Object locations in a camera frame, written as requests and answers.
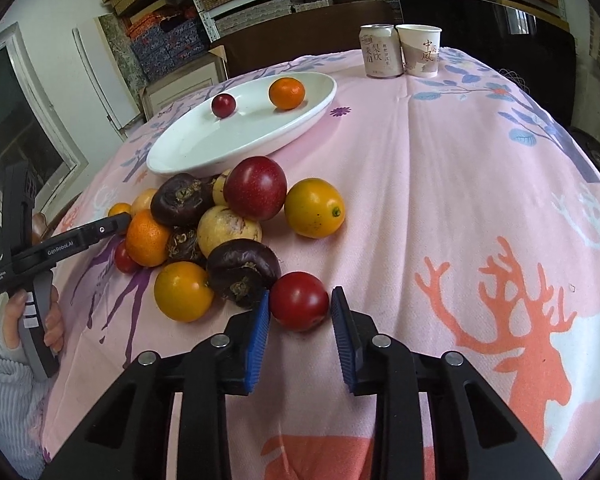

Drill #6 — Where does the large red plum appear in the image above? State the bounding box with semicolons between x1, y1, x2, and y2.
223;156;288;222

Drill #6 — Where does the dark brown board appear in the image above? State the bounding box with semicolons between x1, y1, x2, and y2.
220;2;401;80

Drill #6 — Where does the white oval bowl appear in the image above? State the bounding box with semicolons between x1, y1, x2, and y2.
146;72;338;177

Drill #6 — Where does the pale pink drink can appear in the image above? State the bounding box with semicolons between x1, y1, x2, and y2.
359;24;405;80

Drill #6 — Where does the white framed window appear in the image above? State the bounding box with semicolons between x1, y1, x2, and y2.
0;22;88;221

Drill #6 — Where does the cardboard box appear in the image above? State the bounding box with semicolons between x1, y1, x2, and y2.
139;46;229;117

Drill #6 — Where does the wire basket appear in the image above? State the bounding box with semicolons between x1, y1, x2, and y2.
497;67;531;93

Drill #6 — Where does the black round stand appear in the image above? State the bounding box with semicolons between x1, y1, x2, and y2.
570;127;600;186

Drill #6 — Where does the small dark purple water chestnut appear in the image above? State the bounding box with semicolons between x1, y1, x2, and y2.
166;225;206;266

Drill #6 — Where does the red tomato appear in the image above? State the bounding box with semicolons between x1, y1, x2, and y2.
269;271;330;333

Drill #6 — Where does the small pale orange fruit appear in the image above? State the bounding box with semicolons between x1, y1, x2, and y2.
130;188;159;217

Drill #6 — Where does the person's left forearm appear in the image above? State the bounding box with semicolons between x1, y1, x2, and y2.
0;324;52;466

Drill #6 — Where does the yellow orange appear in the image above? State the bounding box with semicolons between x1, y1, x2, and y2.
153;261;216;323
284;178;346;240

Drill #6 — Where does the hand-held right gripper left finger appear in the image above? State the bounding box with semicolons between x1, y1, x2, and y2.
40;287;272;480

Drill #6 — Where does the white metal shelf rack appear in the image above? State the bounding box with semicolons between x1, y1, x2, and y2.
177;0;571;46

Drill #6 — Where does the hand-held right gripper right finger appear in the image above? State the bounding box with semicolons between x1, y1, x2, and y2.
330;286;563;480

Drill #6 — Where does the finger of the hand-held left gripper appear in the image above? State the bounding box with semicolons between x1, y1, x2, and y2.
82;212;133;249

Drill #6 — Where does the wooden chair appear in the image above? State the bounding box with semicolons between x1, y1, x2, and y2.
31;212;57;242

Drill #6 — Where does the pale yellow passion fruit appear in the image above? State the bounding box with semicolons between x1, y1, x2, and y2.
197;205;263;259
213;169;233;207

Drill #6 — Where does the printed paper cup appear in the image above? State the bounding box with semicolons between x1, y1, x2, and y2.
396;24;442;78

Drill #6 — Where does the orange tangerine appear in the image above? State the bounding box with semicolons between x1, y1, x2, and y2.
125;209;173;268
268;76;306;111

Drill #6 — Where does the small dark red plum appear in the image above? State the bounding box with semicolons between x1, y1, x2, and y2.
211;93;237;119

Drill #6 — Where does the black glossy panel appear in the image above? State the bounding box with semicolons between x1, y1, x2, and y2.
397;0;578;128

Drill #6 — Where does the white framed marble panel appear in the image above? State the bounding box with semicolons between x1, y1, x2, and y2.
72;14;147;133

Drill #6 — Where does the stack of blue patterned boxes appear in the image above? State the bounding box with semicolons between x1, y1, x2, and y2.
129;15;211;82

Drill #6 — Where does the person's left hand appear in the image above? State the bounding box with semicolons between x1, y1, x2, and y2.
0;285;66;358

